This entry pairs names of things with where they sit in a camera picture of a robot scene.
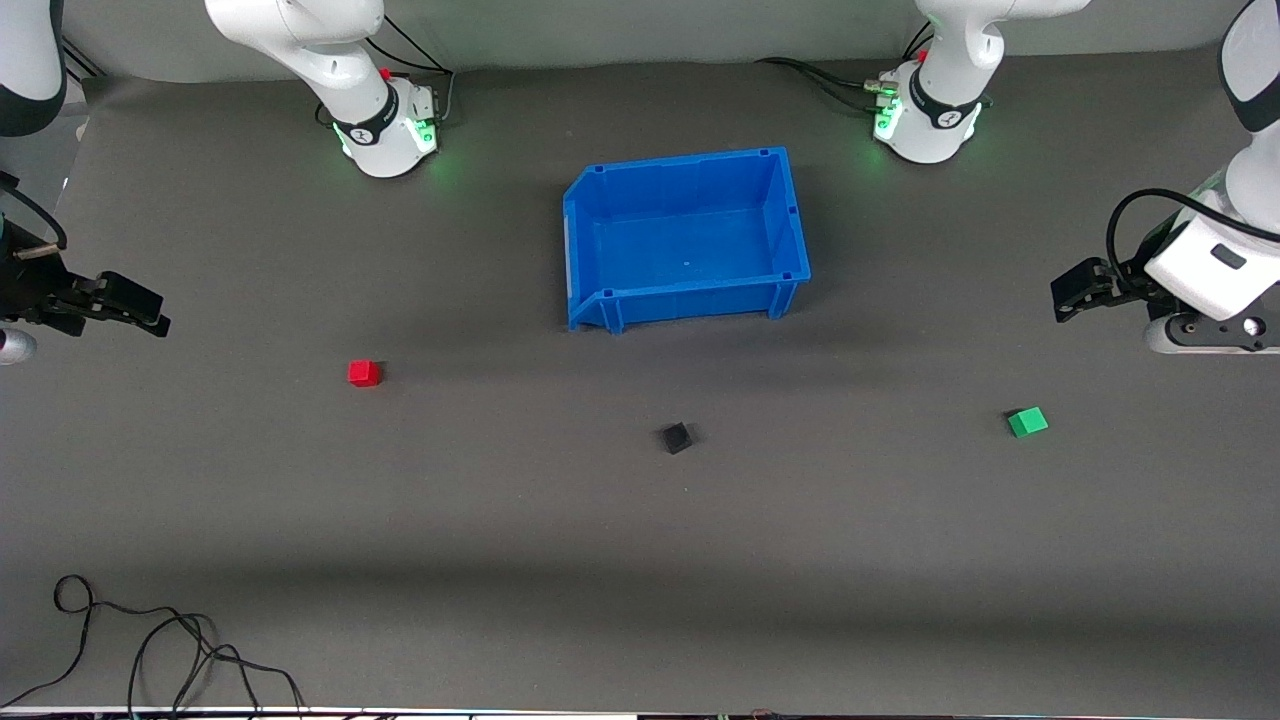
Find blue plastic storage bin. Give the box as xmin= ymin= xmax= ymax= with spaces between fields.
xmin=562 ymin=146 xmax=812 ymax=334

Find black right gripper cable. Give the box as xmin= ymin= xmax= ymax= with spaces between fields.
xmin=0 ymin=170 xmax=70 ymax=264

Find thin black looped cable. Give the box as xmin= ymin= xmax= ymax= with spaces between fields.
xmin=0 ymin=574 xmax=217 ymax=709
xmin=127 ymin=611 xmax=307 ymax=720

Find black left arm base cables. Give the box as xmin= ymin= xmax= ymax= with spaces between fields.
xmin=754 ymin=24 xmax=937 ymax=117

